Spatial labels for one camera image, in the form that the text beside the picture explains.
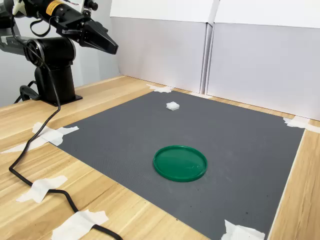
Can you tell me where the small white plastic terminal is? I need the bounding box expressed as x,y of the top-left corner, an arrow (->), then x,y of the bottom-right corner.
165,101 -> 181,112

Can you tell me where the round green lid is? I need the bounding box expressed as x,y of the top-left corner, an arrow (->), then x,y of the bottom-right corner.
152,144 -> 209,183

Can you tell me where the white partition panel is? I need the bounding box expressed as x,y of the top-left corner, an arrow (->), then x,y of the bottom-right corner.
206,0 -> 320,122
109,0 -> 218,95

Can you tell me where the white tape piece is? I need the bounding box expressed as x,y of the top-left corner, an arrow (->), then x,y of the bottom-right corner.
282,116 -> 320,133
146,83 -> 175,94
0,121 -> 80,155
219,219 -> 266,240
16,174 -> 68,204
51,209 -> 110,240

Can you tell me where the dark grey mat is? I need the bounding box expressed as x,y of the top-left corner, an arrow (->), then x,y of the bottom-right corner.
56,89 -> 306,240

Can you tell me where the short black looped cable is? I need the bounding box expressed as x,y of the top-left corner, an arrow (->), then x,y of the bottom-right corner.
29,16 -> 54,38

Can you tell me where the black base power cable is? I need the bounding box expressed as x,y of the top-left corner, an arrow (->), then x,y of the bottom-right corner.
13,79 -> 41,104

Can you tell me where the long black camera cable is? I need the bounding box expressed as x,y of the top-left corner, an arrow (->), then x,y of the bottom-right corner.
8,13 -> 124,240

